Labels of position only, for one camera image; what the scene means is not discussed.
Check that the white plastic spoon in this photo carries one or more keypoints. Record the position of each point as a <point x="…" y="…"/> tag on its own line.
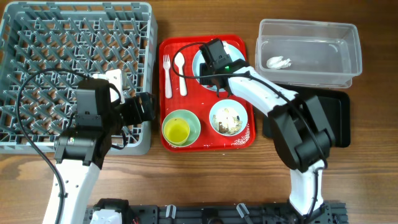
<point x="180" y="61"/>

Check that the food scraps and rice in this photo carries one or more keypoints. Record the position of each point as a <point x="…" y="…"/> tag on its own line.
<point x="227" y="121"/>

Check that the red serving tray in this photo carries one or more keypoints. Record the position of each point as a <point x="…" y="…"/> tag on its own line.
<point x="199" y="100"/>

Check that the yellow plastic cup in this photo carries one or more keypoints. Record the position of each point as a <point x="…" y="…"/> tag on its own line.
<point x="176" y="131"/>

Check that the white napkin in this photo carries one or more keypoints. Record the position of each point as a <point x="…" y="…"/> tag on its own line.
<point x="278" y="63"/>

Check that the black waste tray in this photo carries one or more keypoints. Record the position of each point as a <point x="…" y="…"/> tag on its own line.
<point x="336" y="105"/>

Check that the grey dishwasher rack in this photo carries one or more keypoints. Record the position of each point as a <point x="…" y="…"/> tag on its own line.
<point x="46" y="47"/>

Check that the clear plastic waste bin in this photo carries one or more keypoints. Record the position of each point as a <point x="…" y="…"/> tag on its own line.
<point x="323" y="54"/>

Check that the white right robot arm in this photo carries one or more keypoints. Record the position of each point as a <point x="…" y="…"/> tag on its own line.
<point x="300" y="129"/>

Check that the light blue bowl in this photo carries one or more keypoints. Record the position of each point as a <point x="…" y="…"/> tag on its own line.
<point x="240" y="109"/>

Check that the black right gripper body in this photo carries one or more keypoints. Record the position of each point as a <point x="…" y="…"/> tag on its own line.
<point x="205" y="71"/>

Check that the light blue plate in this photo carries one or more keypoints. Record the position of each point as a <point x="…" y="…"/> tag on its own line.
<point x="198" y="59"/>

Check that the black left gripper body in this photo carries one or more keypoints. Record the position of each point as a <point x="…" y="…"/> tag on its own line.
<point x="130" y="113"/>

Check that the white plastic fork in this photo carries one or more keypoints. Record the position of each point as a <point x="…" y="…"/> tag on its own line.
<point x="168" y="86"/>

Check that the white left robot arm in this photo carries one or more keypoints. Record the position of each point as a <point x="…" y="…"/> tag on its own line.
<point x="80" y="150"/>

